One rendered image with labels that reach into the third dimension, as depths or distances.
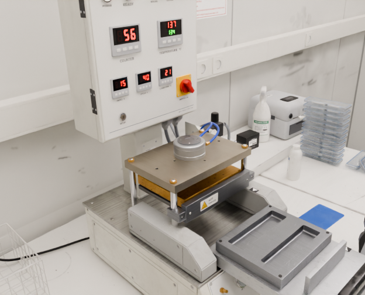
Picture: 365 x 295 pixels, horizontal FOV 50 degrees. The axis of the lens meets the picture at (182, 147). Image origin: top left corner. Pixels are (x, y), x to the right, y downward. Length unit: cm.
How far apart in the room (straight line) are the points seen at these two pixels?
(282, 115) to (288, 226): 97
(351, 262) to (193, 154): 41
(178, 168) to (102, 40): 33
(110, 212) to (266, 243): 44
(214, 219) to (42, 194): 58
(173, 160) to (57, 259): 52
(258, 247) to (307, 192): 73
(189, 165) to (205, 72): 76
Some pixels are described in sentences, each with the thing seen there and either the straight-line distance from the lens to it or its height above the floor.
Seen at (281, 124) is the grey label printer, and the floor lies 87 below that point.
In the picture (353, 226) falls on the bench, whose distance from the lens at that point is 142.
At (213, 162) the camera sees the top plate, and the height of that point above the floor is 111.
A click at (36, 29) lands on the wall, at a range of 121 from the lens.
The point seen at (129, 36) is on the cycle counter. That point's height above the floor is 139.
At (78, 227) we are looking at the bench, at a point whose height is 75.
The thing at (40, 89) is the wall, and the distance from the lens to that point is 123.
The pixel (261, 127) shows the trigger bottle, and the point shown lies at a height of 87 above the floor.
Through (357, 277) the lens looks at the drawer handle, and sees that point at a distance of 81.
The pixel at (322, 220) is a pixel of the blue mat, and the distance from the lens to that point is 141.
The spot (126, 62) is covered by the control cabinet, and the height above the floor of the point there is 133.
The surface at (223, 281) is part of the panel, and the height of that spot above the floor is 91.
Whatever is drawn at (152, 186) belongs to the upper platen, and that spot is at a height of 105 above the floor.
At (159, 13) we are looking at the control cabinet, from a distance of 99.
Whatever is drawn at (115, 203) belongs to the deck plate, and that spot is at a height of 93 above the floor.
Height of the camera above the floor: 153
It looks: 25 degrees down
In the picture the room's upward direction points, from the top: 1 degrees counter-clockwise
